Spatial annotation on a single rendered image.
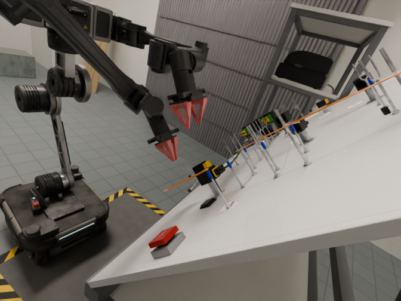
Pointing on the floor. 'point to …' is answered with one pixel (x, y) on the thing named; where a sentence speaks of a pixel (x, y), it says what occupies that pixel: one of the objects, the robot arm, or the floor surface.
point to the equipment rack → (318, 26)
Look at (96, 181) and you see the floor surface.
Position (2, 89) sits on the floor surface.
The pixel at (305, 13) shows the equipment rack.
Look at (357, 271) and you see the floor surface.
